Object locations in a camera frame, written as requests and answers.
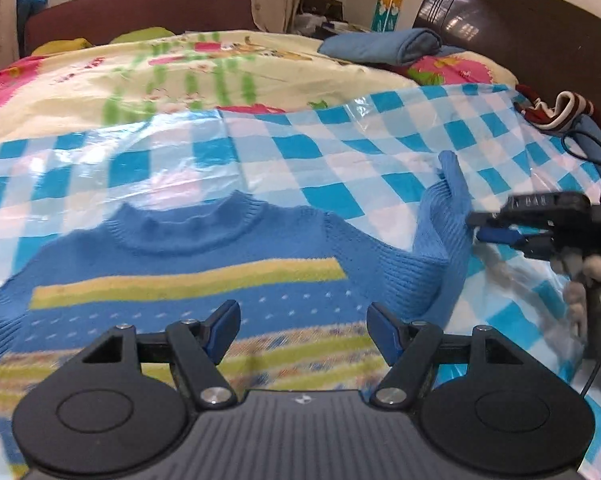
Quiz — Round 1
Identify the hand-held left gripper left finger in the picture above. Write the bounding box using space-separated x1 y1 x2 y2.
83 300 242 411

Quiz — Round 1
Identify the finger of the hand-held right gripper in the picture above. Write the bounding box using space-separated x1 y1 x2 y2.
467 210 544 230
477 227 555 262

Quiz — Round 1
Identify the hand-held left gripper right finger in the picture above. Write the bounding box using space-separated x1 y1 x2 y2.
367 303 525 409

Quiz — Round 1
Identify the blue striped knit sweater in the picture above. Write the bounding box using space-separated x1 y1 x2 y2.
0 150 475 413

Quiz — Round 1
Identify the person's right hand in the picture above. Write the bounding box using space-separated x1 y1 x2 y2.
551 252 601 343

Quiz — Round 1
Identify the blue garment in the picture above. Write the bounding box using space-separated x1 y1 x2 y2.
569 112 601 167

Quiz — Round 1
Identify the red white striped garment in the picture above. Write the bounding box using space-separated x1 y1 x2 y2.
512 84 597 134

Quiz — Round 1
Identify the blue white checkered plastic sheet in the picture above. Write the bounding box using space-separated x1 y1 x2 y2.
0 82 601 480

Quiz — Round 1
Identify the dark wooden headboard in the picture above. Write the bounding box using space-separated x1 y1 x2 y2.
412 0 601 161

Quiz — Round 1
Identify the folded blue cloth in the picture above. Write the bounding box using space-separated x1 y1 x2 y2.
318 27 467 67

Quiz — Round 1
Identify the yellow green toy package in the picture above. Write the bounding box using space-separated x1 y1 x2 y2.
369 0 405 34

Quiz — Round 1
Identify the cluttered nightstand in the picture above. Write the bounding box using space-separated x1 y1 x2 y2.
291 0 381 42

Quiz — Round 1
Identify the yellow printed bed sheet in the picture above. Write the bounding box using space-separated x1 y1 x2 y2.
0 29 520 150

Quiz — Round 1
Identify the green pillow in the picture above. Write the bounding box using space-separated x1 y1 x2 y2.
108 26 177 46

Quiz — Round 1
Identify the yellow pillow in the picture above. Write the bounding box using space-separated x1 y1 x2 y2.
29 37 95 57

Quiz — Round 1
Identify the maroon bed board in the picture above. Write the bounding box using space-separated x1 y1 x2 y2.
24 0 262 57

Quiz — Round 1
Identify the blue plastic bag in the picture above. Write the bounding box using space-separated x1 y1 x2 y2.
16 0 47 57

